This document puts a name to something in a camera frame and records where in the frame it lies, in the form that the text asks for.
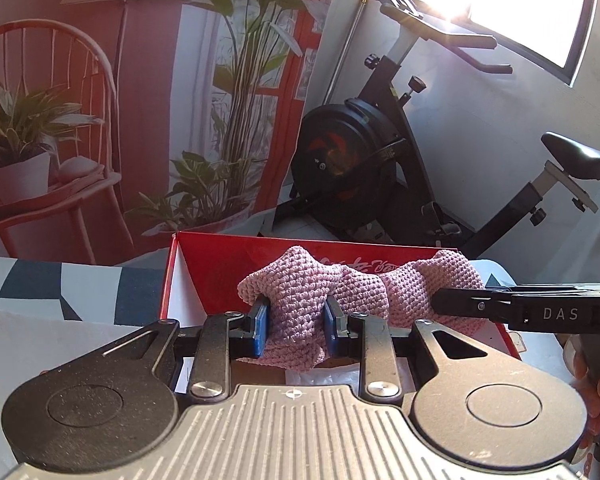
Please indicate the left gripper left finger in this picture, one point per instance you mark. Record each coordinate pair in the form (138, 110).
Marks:
(223, 339)

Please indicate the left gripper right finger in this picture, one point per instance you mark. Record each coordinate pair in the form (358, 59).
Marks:
(366, 339)

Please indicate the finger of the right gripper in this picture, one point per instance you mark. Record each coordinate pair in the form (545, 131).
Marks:
(492, 304)

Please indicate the pink crocheted soft toy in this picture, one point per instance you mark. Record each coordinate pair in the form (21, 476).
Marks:
(298, 285)

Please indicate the printed living room backdrop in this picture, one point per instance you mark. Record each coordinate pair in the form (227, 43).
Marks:
(123, 122)

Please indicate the person's right hand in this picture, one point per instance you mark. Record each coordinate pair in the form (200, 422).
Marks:
(591, 396)

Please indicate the red strawberry cardboard box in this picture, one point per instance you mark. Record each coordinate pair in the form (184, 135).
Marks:
(204, 270)

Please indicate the black exercise bike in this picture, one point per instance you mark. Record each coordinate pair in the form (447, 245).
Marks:
(358, 170)

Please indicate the patterned table cloth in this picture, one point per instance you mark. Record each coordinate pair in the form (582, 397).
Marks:
(121, 410)

